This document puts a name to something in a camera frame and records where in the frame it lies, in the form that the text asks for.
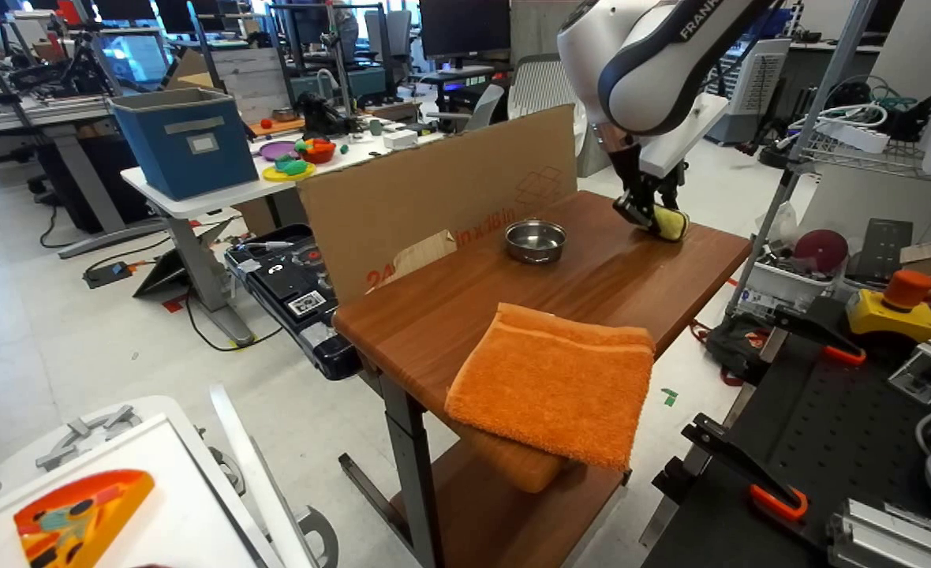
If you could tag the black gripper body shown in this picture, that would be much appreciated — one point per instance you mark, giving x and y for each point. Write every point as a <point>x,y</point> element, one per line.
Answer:
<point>635,186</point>

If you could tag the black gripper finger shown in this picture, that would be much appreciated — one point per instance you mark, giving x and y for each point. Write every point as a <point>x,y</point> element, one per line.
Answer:
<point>671,189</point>
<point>632,212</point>

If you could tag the yellow sponge object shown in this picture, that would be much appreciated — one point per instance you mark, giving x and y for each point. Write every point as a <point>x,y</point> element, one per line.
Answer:
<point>671,226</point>

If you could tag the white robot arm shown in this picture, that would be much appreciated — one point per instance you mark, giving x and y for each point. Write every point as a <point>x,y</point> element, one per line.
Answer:
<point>638,68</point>

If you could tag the small metal pot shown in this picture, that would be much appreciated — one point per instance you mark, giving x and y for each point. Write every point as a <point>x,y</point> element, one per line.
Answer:
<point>535,242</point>

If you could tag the red round disc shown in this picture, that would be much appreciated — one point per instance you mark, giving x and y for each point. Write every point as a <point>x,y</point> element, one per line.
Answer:
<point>821,251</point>

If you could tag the orange folded towel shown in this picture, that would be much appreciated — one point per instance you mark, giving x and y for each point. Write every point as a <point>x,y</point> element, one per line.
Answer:
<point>558,387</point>

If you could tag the brown cardboard board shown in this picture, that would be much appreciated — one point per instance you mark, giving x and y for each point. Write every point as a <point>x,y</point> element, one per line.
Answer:
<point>473,186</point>

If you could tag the yellow emergency stop button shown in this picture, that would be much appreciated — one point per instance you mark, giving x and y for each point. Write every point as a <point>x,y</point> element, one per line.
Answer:
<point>896,310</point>

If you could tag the white desk with toys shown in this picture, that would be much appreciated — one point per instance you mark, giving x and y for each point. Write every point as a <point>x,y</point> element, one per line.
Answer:
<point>207,276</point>

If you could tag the black flat device on floor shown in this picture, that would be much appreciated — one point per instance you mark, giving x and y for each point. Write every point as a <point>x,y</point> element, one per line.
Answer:
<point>289,279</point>

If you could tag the blue storage bin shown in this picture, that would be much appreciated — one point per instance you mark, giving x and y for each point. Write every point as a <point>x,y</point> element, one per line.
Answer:
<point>185,141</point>

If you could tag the orange plastic piece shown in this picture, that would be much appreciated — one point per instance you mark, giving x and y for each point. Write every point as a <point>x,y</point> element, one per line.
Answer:
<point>78,522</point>

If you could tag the orange handled black clamp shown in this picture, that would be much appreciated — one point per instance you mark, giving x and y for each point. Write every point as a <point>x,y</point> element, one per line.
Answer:
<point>766,490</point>

